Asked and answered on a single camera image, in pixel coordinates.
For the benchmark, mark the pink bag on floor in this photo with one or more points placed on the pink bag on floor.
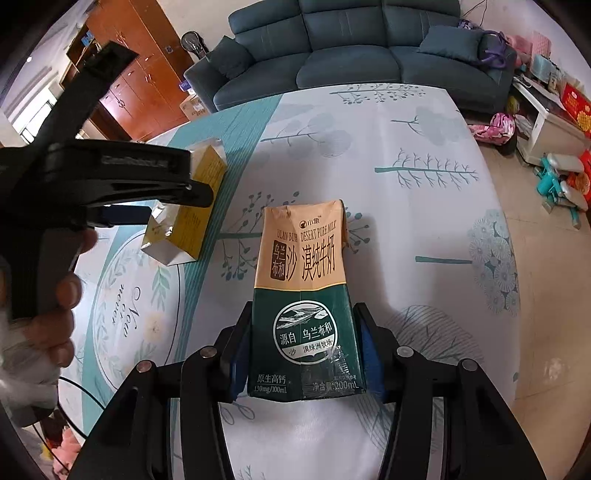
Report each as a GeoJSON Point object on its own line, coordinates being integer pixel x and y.
{"type": "Point", "coordinates": [499, 131]}

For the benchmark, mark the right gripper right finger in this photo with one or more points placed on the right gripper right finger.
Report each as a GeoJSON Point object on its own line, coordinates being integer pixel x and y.
{"type": "Point", "coordinates": [378, 348]}

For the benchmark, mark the white tv stand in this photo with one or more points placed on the white tv stand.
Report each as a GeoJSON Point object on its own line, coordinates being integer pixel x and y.
{"type": "Point", "coordinates": [552, 129]}

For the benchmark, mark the black standing fan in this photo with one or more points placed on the black standing fan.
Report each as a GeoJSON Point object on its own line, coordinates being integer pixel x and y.
{"type": "Point", "coordinates": [192, 43]}

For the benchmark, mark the cardboard box on floor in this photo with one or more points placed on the cardboard box on floor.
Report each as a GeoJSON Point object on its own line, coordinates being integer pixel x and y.
{"type": "Point", "coordinates": [193, 108]}

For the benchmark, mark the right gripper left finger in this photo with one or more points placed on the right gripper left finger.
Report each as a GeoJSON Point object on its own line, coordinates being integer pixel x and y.
{"type": "Point", "coordinates": [234, 344]}

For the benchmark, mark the red gift box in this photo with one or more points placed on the red gift box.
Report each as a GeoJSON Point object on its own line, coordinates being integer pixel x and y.
{"type": "Point", "coordinates": [578, 106]}

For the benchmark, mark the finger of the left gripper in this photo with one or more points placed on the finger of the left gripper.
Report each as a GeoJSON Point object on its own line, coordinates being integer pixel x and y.
{"type": "Point", "coordinates": [118, 215]}
{"type": "Point", "coordinates": [191, 193]}

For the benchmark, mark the orange wooden cabinet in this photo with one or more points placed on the orange wooden cabinet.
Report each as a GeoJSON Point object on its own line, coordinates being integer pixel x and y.
{"type": "Point", "coordinates": [145, 100]}

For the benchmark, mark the patterned teal tablecloth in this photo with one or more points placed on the patterned teal tablecloth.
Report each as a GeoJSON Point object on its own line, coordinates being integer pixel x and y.
{"type": "Point", "coordinates": [376, 189]}

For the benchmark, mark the dark teal sofa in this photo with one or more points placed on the dark teal sofa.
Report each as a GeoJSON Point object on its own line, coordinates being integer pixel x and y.
{"type": "Point", "coordinates": [395, 47]}

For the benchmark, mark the teal toy vehicle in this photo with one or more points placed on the teal toy vehicle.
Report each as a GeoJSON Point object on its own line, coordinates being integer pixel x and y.
{"type": "Point", "coordinates": [558, 176]}

